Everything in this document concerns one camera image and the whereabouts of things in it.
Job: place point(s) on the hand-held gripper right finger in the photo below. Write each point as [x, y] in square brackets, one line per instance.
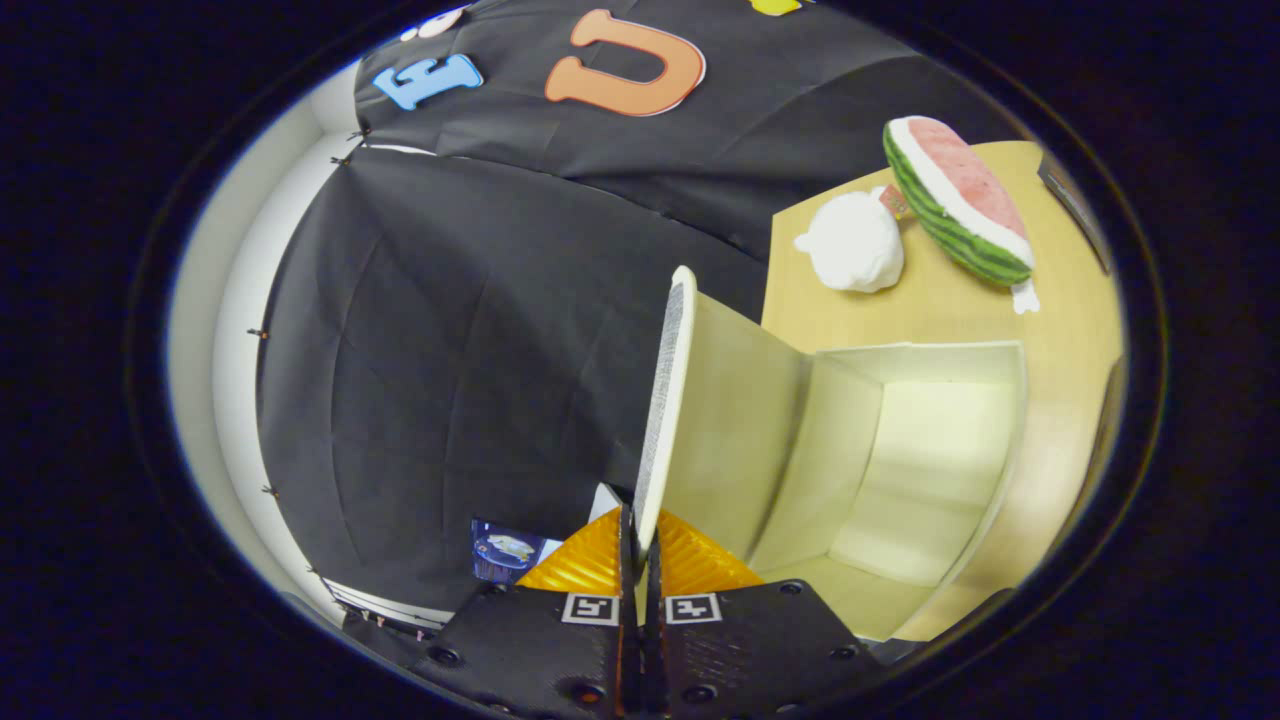
[750, 650]

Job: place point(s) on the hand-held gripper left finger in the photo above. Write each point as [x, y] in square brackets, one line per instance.
[540, 650]

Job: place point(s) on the white plush toy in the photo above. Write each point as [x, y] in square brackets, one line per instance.
[855, 245]

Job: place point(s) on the watermelon slice plush toy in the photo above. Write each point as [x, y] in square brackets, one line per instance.
[960, 205]

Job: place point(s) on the grey fabric storage box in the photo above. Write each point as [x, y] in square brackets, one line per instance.
[900, 470]

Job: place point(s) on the black backdrop cloth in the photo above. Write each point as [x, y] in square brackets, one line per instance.
[470, 330]

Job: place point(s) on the blue printed package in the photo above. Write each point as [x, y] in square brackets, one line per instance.
[505, 550]

